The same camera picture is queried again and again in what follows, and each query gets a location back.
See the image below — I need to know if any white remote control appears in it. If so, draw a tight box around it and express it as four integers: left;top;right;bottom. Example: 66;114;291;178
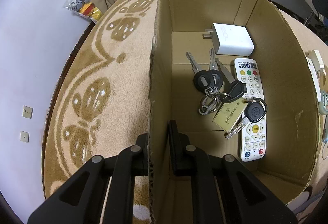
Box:
234;58;267;162

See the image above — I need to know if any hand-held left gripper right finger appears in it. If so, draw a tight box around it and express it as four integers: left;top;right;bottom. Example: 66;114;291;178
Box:
168;120;298;224

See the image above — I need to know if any gold key tag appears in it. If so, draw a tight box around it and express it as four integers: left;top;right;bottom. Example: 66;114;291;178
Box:
213;100;248;135

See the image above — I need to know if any beige printed blanket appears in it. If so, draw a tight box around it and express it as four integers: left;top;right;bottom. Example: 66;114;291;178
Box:
41;0;328;224

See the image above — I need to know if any large white charger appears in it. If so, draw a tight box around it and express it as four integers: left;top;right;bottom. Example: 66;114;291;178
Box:
204;23;255;57

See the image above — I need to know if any bunch of keys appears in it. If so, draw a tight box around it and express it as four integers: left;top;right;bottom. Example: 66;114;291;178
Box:
186;49;267;140

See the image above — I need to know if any white device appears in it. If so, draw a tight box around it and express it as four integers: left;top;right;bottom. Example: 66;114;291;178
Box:
306;56;322;103

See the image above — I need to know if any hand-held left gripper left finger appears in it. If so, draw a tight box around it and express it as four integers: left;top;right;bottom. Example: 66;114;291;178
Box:
28;133;150;224

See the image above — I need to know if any brown cardboard box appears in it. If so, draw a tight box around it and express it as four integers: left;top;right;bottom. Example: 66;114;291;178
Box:
148;0;321;224

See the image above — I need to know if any clear bag of plush toys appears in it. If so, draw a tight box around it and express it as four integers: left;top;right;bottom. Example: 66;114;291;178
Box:
64;0;103;22

